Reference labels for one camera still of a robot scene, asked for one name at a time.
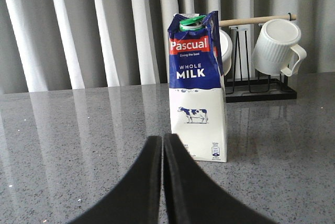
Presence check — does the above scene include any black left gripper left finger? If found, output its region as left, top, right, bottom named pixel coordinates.
left=71, top=136, right=162, bottom=223

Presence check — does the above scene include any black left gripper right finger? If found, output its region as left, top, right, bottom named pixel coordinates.
left=163, top=134, right=273, bottom=223

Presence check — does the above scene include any blue white milk carton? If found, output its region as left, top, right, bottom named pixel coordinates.
left=168, top=11, right=227, bottom=162

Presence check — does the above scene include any white smooth mug on rack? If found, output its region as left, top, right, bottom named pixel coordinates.
left=219, top=30, right=232, bottom=75

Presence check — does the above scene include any white ribbed mug on rack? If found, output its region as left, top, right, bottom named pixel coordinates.
left=252, top=19, right=307, bottom=76

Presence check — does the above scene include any grey pleated curtain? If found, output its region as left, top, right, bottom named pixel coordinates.
left=1, top=0, right=334, bottom=94

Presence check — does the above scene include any black wire mug rack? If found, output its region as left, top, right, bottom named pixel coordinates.
left=219, top=13, right=297, bottom=103

